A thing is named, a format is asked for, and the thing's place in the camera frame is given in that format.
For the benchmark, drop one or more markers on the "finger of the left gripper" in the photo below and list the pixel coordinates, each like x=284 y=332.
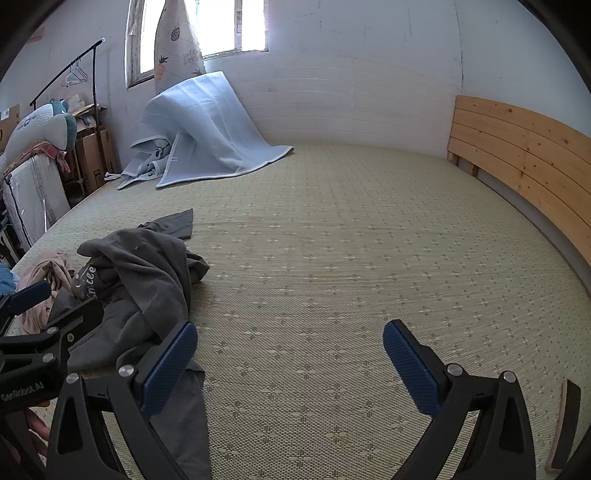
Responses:
x=19 y=302

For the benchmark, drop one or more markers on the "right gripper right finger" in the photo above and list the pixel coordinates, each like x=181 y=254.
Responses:
x=501 y=445

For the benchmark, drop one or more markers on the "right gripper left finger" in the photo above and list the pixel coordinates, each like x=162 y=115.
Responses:
x=80 y=446

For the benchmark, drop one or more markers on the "dark grey smile sweatshirt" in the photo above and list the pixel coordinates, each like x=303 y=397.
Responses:
x=143 y=277

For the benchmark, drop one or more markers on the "black clothes rack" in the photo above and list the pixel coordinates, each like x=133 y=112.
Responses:
x=73 y=74

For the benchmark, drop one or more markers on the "blue garment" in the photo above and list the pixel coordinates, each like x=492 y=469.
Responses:
x=8 y=280

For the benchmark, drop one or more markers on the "pink garment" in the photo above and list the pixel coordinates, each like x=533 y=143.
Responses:
x=42 y=280

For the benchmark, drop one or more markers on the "cardboard box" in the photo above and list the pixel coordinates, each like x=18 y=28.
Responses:
x=96 y=156

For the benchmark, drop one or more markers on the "white teal plush pillow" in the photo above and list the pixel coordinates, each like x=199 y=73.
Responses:
x=50 y=130

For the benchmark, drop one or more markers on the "light blue blanket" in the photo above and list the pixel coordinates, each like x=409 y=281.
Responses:
x=196 y=130

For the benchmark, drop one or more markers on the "wooden headboard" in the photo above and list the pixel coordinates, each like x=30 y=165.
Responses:
x=543 y=160

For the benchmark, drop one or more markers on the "pineapple print curtain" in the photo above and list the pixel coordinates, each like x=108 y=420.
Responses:
x=177 y=54

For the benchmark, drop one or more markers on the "window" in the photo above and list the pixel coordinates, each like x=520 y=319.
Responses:
x=223 y=28

